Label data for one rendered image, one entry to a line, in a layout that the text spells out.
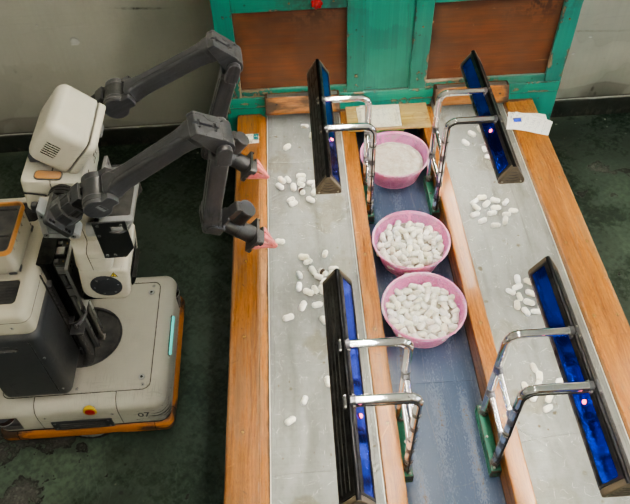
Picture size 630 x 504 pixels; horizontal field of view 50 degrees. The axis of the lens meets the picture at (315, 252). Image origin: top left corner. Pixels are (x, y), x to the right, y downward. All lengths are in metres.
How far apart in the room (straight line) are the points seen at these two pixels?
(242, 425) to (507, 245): 1.09
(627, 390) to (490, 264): 0.58
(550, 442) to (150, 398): 1.41
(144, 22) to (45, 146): 1.71
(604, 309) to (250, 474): 1.18
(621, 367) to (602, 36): 2.23
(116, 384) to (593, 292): 1.71
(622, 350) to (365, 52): 1.41
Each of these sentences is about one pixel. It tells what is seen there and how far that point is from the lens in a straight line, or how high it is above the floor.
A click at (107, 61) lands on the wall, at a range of 3.76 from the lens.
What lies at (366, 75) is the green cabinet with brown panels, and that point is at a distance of 2.80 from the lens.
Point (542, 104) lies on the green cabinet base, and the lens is 3.06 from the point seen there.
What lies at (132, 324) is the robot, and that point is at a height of 0.28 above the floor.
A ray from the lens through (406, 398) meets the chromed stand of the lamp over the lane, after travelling 1.59.
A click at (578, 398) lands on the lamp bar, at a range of 1.72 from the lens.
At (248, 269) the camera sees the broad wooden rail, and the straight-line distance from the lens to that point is 2.27.
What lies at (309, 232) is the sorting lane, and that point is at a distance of 2.39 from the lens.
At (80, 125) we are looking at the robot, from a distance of 1.99.
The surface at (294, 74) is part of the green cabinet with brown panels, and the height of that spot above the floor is 0.93.
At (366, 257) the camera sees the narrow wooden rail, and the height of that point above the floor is 0.76.
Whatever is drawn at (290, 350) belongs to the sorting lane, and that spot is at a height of 0.74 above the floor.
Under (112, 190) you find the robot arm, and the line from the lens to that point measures 1.86.
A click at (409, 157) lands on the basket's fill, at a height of 0.74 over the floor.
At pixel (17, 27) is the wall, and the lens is 3.76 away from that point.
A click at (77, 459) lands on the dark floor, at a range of 2.92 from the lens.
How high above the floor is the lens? 2.50
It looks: 49 degrees down
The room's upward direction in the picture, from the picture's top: 3 degrees counter-clockwise
